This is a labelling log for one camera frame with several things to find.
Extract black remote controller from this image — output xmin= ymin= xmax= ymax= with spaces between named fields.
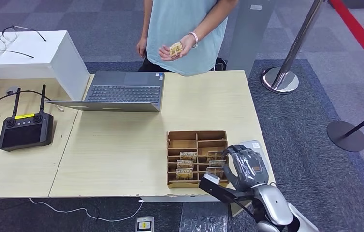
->
xmin=0 ymin=84 xmax=55 ymax=152

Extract tan ID card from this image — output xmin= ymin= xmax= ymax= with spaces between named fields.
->
xmin=169 ymin=41 xmax=184 ymax=59

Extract grey laptop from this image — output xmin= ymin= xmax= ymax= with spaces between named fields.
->
xmin=45 ymin=71 xmax=166 ymax=113

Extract plastic wrapped dark panel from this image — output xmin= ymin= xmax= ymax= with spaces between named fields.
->
xmin=178 ymin=201 xmax=233 ymax=232

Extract white box riser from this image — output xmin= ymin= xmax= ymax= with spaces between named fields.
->
xmin=0 ymin=30 xmax=91 ymax=102

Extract black stanchion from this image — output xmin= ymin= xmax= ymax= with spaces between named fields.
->
xmin=326 ymin=103 xmax=364 ymax=153

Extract white floor cable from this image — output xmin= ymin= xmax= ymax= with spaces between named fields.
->
xmin=29 ymin=197 xmax=144 ymax=223

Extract floor socket device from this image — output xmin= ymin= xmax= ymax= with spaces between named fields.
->
xmin=135 ymin=216 xmax=155 ymax=232

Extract stanchion post with black base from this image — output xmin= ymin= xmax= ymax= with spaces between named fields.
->
xmin=214 ymin=57 xmax=228 ymax=72

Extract grey card reader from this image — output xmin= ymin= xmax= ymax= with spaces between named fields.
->
xmin=239 ymin=140 xmax=271 ymax=169

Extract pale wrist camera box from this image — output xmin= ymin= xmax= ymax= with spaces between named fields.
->
xmin=202 ymin=173 xmax=221 ymax=186

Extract black rimmed eyeglasses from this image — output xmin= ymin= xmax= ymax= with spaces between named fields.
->
xmin=0 ymin=25 xmax=47 ymax=59

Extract wooden table leg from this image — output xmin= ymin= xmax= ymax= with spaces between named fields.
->
xmin=230 ymin=200 xmax=253 ymax=217

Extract person's right hand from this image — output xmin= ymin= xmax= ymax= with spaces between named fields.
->
xmin=136 ymin=37 xmax=148 ymax=59

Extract person's left hand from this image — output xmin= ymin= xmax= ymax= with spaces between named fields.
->
xmin=158 ymin=34 xmax=197 ymax=62

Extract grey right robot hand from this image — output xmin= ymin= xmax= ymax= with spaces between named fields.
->
xmin=222 ymin=145 xmax=269 ymax=192

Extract person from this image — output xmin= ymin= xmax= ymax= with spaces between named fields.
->
xmin=138 ymin=0 xmax=229 ymax=77

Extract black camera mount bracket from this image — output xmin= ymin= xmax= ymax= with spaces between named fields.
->
xmin=198 ymin=177 xmax=255 ymax=206

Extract wooden card organizer box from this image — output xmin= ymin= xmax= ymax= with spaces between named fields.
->
xmin=166 ymin=130 xmax=230 ymax=189

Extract grey standing panel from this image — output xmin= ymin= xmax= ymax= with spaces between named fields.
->
xmin=225 ymin=0 xmax=277 ymax=79

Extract pale bracelet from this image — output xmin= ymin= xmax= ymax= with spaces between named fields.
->
xmin=188 ymin=31 xmax=200 ymax=50

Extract red barrier belt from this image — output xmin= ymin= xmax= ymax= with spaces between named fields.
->
xmin=328 ymin=0 xmax=364 ymax=80

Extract chrome stanchion post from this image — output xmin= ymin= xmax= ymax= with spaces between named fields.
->
xmin=261 ymin=0 xmax=326 ymax=95

